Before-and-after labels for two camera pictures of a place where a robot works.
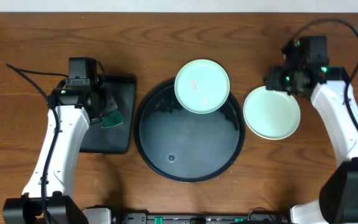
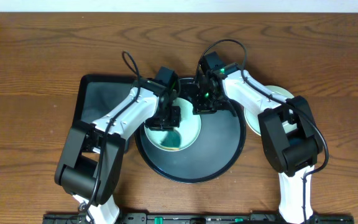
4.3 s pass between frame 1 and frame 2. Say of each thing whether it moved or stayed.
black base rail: stayed
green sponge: moved
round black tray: stayed
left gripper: moved
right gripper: moved
